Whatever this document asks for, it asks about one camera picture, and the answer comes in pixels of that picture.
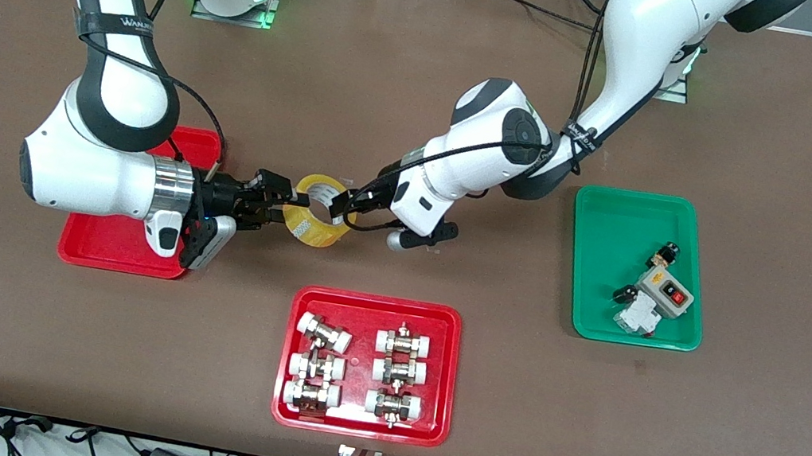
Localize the yellow clear tape roll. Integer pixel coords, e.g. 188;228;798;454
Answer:
278;170;363;254

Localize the red tray holding fittings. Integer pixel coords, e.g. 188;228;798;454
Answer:
268;282;469;452

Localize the empty red plastic tray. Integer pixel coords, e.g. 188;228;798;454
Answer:
55;111;228;286

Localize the green plastic tray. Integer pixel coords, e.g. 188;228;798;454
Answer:
555;181;723;356

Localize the white capped brass pipe fitting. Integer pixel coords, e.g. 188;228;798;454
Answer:
287;348;348;387
361;385;426;434
374;319;437;361
294;311;356;356
369;352;431;391
280;376;344;420

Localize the white circuit breaker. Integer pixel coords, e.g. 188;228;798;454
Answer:
613;296;665;341

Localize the small brass black plug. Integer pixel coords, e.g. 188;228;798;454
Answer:
647;239;682;273

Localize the black cable on table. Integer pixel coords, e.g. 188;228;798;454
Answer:
475;0;606;34

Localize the grey on-off switch box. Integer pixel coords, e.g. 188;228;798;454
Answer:
630;261;699;323

